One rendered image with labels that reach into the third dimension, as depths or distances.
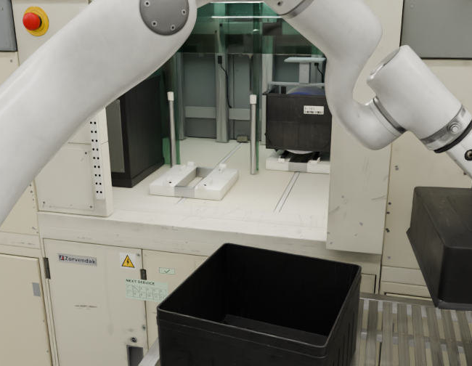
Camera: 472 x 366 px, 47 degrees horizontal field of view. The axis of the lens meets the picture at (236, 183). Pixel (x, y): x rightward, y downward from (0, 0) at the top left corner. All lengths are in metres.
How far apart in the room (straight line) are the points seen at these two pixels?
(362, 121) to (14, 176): 0.52
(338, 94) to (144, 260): 0.78
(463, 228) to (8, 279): 1.22
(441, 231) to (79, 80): 0.58
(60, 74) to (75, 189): 0.83
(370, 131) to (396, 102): 0.06
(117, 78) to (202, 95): 1.57
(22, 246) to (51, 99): 0.99
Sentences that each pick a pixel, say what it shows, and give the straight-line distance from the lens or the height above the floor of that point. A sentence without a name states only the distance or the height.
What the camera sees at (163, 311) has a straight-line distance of 0.89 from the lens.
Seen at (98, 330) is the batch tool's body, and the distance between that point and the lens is 1.61.
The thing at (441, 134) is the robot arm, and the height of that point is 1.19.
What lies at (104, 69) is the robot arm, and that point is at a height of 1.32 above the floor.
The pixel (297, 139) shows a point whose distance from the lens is 1.75.
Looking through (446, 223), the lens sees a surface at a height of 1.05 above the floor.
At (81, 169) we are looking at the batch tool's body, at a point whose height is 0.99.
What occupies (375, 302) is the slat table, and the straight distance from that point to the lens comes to 1.27.
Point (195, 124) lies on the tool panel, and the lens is 2.24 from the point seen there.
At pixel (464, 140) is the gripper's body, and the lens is 0.91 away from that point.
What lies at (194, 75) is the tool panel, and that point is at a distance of 2.20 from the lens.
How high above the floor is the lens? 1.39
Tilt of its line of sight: 18 degrees down
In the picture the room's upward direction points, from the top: straight up
